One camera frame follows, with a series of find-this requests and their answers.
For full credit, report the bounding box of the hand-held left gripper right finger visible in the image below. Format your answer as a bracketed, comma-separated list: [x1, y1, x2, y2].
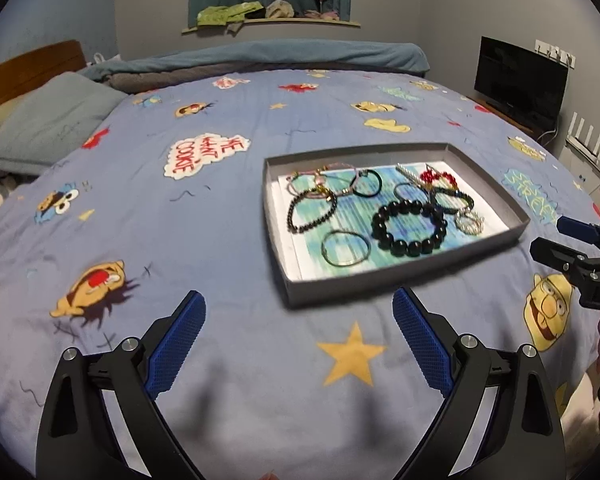
[392, 287, 566, 480]

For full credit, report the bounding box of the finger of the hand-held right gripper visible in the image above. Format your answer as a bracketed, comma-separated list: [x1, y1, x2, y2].
[556, 216, 600, 256]
[530, 238, 591, 281]

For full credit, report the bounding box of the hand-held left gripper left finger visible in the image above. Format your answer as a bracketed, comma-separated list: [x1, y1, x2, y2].
[36, 290, 207, 480]

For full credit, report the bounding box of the grey cardboard tray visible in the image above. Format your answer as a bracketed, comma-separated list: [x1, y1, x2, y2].
[263, 142, 531, 308]

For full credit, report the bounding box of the silver wire bangle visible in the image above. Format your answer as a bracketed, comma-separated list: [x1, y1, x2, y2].
[321, 230, 371, 267]

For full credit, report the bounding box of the person's right forearm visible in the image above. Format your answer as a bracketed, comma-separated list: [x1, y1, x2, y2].
[562, 372, 600, 443]

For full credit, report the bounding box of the white wifi router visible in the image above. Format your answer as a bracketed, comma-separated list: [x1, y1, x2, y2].
[560, 140, 600, 198]

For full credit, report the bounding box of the blue cartoon printed bedsheet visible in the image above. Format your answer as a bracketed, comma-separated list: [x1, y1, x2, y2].
[0, 67, 600, 480]

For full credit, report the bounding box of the wooden monitor stand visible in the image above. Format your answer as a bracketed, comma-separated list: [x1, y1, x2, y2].
[472, 94, 543, 135]

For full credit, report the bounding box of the printed paper sheet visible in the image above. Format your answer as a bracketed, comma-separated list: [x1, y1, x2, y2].
[277, 162, 503, 281]

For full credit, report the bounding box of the black monitor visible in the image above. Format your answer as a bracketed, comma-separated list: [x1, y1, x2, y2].
[474, 36, 570, 128]

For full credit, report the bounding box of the grey-green pillow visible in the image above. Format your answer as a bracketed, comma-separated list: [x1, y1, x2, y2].
[0, 72, 131, 176]

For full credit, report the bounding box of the grey blanket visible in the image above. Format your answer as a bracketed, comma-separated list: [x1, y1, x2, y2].
[107, 72, 201, 95]

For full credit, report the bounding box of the teal duvet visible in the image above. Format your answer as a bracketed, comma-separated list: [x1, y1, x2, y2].
[82, 40, 428, 91]

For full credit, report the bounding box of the wooden headboard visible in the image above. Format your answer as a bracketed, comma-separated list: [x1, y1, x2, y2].
[0, 40, 88, 118]

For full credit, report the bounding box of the green cloth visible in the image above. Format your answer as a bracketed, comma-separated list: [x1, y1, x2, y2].
[196, 4, 266, 26]

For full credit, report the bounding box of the wooden window shelf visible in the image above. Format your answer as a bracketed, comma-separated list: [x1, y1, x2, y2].
[182, 18, 361, 35]

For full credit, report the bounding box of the beige cloth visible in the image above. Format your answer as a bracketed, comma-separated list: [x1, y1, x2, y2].
[265, 0, 296, 20]

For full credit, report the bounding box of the blue bead bracelet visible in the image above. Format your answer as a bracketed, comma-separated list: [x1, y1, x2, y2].
[432, 187, 475, 213]

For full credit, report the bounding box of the white cable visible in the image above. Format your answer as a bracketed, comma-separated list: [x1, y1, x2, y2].
[537, 119, 562, 147]

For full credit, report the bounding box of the large dark bead bracelet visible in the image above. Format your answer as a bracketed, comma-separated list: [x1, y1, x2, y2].
[371, 199, 448, 258]

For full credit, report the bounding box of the red bead gold chain bracelet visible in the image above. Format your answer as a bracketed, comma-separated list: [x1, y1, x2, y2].
[420, 167, 456, 193]

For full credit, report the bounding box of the thin grey ring bracelet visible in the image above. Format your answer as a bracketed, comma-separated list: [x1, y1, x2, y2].
[394, 182, 428, 203]

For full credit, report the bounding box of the black cord bracelet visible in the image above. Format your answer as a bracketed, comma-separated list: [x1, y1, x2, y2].
[350, 169, 383, 198]

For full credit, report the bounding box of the small black bead bracelet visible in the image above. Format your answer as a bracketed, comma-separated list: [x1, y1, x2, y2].
[286, 189, 338, 235]

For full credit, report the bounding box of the white wall hook rack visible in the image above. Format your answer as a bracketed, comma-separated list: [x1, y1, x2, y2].
[535, 39, 578, 68]

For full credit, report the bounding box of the pink braided bracelet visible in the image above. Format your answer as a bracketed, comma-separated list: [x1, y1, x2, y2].
[286, 161, 358, 197]

